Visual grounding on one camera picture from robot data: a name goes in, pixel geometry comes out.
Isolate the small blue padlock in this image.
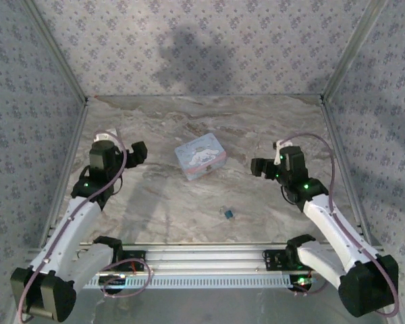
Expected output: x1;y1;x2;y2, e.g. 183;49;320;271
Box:
218;205;236;221

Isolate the pastel cartoon bunny tin box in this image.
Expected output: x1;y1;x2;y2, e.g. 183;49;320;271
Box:
173;132;228;182

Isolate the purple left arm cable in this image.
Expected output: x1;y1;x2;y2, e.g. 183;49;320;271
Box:
20;130;129;321

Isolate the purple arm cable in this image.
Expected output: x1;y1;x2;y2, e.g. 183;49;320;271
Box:
20;130;129;321
279;132;401;317

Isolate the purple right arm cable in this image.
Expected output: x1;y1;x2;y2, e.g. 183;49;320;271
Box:
279;132;401;317

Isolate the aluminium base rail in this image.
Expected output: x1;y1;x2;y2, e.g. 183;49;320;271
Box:
77;244;323;292

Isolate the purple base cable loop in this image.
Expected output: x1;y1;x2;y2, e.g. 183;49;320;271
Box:
101;261;154;300

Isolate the aluminium frame post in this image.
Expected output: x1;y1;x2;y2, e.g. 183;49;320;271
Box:
319;0;389;106
22;0;90;106

